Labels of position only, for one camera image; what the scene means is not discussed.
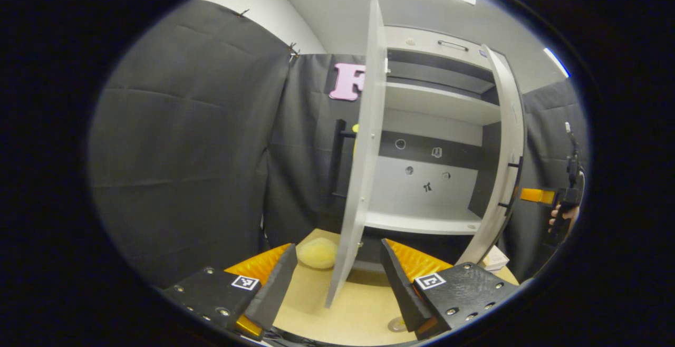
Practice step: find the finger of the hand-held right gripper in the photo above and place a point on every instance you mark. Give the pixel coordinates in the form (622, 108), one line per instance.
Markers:
(537, 195)

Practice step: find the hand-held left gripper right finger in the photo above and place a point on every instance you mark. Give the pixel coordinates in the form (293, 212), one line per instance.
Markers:
(401, 289)

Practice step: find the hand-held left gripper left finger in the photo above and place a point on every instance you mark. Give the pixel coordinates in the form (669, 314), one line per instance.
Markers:
(277, 289)

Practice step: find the grey cabinet door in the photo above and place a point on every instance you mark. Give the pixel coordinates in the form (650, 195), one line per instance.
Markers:
(364, 178)
(506, 141)

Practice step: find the grey cabinet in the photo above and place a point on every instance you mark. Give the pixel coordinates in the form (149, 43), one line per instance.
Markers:
(432, 102)

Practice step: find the pale yellow round sponge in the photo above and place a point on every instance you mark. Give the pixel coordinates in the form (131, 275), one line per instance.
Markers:
(316, 253)

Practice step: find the beige book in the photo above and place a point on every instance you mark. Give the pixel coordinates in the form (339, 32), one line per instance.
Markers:
(495, 257)

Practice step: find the small ceiling light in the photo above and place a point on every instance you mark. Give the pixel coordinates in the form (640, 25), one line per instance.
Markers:
(556, 62)

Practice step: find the black backdrop cloth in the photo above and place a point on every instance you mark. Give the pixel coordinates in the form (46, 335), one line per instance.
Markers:
(184, 152)

